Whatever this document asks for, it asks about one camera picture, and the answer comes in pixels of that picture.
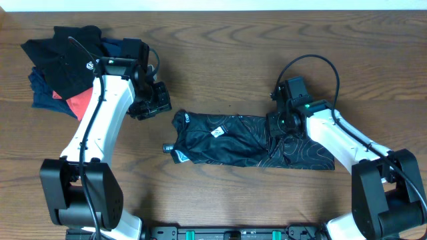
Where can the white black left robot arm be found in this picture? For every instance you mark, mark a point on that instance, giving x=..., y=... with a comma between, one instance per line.
x=80, y=188

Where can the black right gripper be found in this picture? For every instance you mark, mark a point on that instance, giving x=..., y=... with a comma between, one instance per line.
x=272, y=126

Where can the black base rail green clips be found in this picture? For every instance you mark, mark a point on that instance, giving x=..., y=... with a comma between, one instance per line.
x=291, y=232

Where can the black folded polo shirt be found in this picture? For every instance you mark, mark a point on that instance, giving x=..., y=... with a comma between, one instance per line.
x=63, y=59

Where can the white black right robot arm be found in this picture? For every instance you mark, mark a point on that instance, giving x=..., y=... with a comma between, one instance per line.
x=387, y=191

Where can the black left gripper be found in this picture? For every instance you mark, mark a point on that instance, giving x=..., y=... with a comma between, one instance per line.
x=164, y=104

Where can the navy folded shirt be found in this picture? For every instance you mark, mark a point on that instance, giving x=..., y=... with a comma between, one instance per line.
x=42, y=93

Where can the black printed cycling jersey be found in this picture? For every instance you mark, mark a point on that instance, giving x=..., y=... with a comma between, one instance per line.
x=241, y=141

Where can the red folded shirt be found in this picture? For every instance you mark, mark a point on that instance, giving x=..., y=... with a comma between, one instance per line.
x=75, y=106

